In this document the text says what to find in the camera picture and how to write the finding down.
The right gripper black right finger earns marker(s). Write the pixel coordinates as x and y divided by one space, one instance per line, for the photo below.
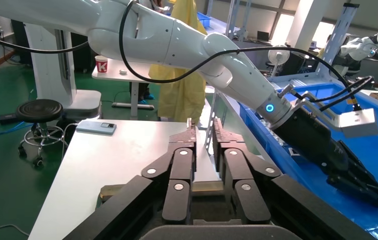
232 159

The light blue smartphone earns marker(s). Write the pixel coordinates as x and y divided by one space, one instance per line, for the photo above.
96 127

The grey metal tabbed plate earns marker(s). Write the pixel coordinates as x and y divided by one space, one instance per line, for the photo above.
276 136

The small blue crate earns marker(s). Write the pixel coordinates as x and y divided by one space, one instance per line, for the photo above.
204 19

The white desk fan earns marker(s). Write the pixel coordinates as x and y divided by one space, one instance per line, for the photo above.
278 56

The black laptop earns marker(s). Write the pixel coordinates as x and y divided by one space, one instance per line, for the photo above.
263 35

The grey metal ladder-shaped part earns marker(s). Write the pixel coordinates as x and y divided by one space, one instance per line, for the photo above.
293 151

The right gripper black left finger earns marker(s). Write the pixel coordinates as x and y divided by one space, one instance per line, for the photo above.
182 159

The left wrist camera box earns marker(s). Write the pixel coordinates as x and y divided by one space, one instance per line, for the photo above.
358 122

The red paper cup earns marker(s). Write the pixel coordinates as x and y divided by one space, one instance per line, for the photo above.
101 64

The white robot pillar base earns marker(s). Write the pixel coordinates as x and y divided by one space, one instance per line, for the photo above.
52 66

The white humanoid robot on stand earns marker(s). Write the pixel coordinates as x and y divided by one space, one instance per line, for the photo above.
361 48

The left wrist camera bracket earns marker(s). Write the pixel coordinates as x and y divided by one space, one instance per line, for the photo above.
321 111

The small white round object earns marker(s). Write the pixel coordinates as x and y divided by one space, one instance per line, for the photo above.
123 71

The black power strip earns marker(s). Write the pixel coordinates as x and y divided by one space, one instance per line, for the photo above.
8 118

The black round stool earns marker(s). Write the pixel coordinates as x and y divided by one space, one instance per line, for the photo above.
39 111

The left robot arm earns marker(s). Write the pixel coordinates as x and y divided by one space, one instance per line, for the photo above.
175 39

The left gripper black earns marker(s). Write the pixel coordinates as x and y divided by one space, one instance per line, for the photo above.
311 139

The white standing desk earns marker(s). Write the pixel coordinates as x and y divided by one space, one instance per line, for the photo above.
122 78

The person in long yellow coat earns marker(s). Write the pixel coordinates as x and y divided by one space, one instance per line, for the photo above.
182 96

